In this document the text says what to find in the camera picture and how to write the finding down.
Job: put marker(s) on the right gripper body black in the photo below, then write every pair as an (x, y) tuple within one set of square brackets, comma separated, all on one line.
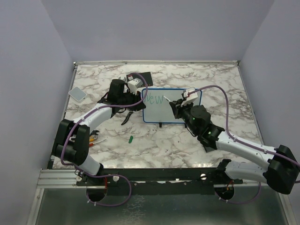
[(185, 109)]

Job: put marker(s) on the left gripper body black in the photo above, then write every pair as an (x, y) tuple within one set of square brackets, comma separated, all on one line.
[(130, 99)]

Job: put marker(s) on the blue framed whiteboard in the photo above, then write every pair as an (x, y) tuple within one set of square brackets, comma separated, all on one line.
[(157, 108)]

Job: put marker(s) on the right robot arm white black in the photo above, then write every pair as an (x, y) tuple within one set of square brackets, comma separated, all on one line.
[(277, 167)]

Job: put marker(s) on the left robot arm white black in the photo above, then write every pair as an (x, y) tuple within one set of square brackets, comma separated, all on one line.
[(72, 141)]

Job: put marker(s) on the black rectangular block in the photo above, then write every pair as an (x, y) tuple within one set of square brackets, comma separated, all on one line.
[(208, 149)]

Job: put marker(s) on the small white square device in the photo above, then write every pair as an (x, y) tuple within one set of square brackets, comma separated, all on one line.
[(77, 94)]

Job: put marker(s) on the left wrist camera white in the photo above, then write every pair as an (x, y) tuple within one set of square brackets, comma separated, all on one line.
[(134, 82)]

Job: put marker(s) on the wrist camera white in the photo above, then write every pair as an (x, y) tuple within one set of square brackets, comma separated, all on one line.
[(189, 96), (134, 82)]

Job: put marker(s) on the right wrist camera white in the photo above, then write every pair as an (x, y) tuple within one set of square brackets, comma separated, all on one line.
[(189, 96)]

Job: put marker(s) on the black handled pliers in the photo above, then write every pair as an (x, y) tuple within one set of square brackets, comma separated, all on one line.
[(127, 118)]

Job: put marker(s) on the black network switch box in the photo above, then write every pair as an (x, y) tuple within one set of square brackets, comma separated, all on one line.
[(143, 77)]

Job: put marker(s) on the orange handled screwdriver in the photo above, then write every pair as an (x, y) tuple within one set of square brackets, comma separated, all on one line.
[(96, 142)]

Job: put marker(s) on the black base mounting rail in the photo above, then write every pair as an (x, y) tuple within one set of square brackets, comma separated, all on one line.
[(172, 181)]

